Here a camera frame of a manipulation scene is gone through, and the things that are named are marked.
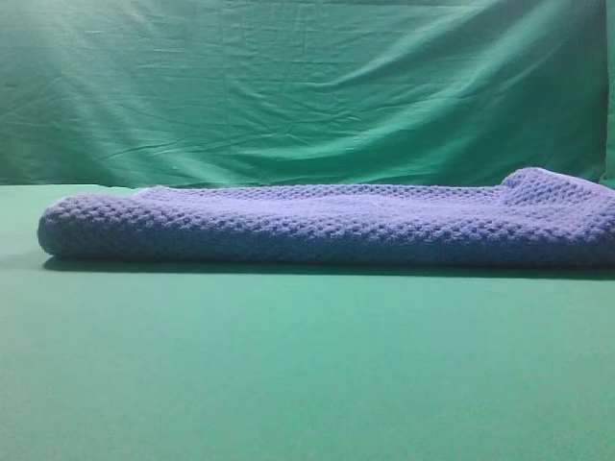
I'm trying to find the blue waffle-weave towel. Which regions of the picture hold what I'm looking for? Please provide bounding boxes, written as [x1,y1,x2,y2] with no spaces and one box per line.
[37,167,614,267]

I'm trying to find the green backdrop cloth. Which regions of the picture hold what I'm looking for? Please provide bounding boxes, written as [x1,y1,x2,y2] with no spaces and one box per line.
[1,1,614,187]

